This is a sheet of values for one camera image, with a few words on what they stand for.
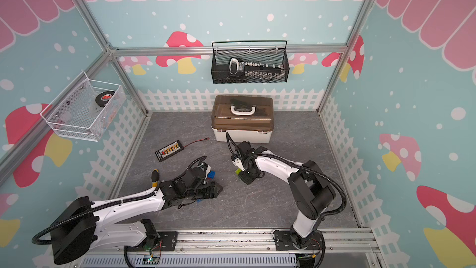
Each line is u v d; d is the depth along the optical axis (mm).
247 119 892
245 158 707
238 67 885
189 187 641
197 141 1059
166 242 743
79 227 409
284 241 737
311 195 458
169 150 1001
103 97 787
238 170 912
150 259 715
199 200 716
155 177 915
